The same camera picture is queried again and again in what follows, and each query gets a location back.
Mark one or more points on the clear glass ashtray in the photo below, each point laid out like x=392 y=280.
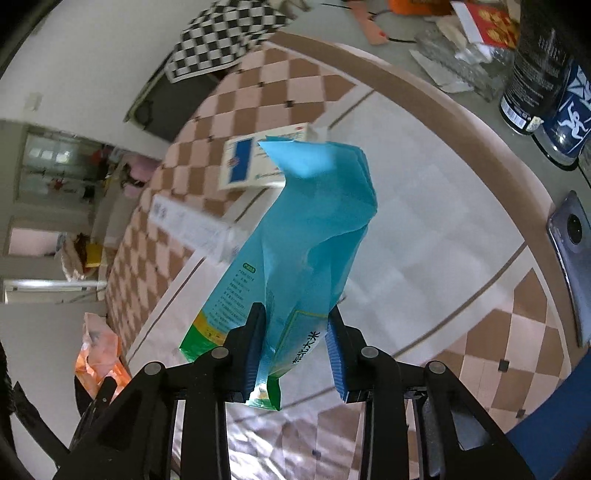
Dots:
x=487 y=72

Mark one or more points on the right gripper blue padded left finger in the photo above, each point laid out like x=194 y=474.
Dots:
x=246 y=346

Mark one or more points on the grey smartphone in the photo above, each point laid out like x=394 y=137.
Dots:
x=569 y=230

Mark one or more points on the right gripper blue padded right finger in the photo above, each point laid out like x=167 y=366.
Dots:
x=344 y=344

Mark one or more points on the orange plastic bag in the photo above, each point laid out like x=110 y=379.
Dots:
x=99 y=356

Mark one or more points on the black labelled bottle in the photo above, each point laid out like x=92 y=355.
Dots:
x=539 y=68

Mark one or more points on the blue white cup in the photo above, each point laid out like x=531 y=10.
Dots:
x=565 y=132

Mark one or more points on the red gold envelope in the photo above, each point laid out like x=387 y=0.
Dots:
x=486 y=25

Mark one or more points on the white blue medicine box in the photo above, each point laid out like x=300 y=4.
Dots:
x=244 y=164

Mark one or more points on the black white checkered cloth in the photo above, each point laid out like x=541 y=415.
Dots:
x=220 y=36

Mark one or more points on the white long flat box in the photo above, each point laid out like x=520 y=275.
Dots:
x=205 y=234

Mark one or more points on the teal blue snack bag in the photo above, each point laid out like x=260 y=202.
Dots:
x=296 y=262

